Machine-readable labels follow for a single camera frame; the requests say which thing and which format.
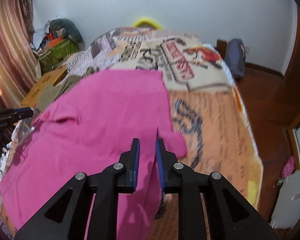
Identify orange box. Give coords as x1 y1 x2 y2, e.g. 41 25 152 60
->
44 37 63 50

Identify pink pants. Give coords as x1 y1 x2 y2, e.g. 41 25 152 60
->
0 70 186 239

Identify pink slipper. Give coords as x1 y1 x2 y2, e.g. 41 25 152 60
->
281 156 295 179

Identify striped pink curtain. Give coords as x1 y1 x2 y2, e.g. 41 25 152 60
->
0 0 41 109

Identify newspaper print bed blanket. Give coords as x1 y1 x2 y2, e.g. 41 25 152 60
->
0 26 264 240

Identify grey plush pillow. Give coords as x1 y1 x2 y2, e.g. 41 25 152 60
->
49 18 83 43

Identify yellow foam headboard arch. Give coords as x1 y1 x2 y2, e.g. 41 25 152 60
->
132 17 163 30

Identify blue backpack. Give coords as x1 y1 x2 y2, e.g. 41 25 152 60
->
224 38 245 79

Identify cardboard box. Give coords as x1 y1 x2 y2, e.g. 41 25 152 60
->
20 67 68 108

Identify green patterned storage bag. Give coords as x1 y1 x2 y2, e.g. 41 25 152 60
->
39 39 79 74

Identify olive green garment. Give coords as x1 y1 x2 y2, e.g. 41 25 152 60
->
35 67 100 112

